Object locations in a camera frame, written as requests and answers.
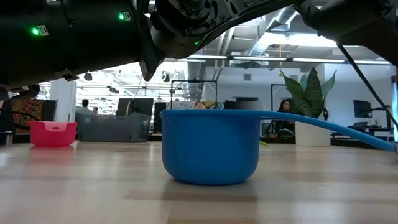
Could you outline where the grey metal post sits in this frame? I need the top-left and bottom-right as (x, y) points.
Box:
(0, 130), (16, 146)

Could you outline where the long ceiling light strip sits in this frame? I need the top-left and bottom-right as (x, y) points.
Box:
(292, 57), (345, 64)
(233, 55), (287, 62)
(354, 60), (392, 65)

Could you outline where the black desk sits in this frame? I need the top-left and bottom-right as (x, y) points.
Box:
(331, 124), (395, 139)

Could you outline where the colourful mural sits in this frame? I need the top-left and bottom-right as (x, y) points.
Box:
(167, 100), (225, 111)

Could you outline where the black cabinet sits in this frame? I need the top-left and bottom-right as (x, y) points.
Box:
(154, 101), (167, 134)

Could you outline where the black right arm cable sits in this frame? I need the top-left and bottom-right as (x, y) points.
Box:
(336, 44), (398, 129)

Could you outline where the dark grey cabinet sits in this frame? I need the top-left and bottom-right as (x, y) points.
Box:
(223, 96), (261, 111)

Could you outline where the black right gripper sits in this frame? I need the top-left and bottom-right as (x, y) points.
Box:
(0, 0), (71, 89)

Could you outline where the black monitor on arm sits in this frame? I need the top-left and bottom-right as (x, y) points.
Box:
(353, 99), (392, 131)

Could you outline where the green plant in white pot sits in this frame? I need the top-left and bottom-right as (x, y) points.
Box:
(279, 67), (338, 147)

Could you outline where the black panel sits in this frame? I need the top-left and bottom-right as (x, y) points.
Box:
(42, 99), (58, 123)

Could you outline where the red measuring cup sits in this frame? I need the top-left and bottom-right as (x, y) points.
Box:
(27, 120), (78, 147)

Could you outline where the white column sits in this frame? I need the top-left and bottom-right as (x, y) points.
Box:
(49, 79), (78, 124)

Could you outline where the black monitor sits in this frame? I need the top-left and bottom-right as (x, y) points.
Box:
(116, 98), (134, 118)
(133, 98), (155, 116)

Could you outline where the grey basket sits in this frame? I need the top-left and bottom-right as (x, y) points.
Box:
(76, 112), (152, 143)

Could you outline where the silver ventilation duct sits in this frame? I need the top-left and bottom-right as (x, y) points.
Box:
(247, 6), (301, 57)

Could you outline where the colourful wall tapestry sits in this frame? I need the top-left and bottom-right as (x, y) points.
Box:
(11, 98), (44, 134)

